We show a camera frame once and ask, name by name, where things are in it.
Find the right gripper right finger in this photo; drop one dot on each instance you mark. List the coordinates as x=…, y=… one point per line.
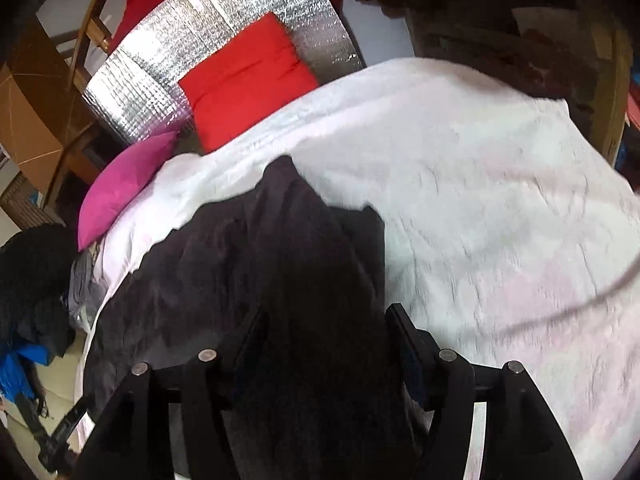
x=522, y=439

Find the blue jacket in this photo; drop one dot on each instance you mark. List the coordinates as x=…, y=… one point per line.
x=14, y=379

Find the black quilted jacket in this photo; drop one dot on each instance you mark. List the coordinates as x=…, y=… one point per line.
x=315, y=394

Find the silver foil insulation board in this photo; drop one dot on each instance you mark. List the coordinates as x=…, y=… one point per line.
x=136, y=92

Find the red cushion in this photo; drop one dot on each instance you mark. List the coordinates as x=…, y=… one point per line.
x=253, y=76

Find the cream leather sofa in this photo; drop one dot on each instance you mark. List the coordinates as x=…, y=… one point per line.
x=55, y=383

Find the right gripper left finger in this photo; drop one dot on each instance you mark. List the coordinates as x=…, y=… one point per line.
x=152, y=409

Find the black coat pile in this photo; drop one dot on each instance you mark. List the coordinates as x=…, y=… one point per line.
x=35, y=279

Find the wooden side table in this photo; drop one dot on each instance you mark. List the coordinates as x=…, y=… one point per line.
x=579, y=51

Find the brown wooden pillar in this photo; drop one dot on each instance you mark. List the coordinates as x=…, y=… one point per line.
x=44, y=124

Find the grey folded garment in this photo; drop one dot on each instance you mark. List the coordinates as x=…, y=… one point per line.
x=88, y=287

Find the white embossed bed blanket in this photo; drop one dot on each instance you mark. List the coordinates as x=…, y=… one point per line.
x=507, y=235

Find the pink pillow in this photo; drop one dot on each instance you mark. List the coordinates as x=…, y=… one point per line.
x=119, y=183

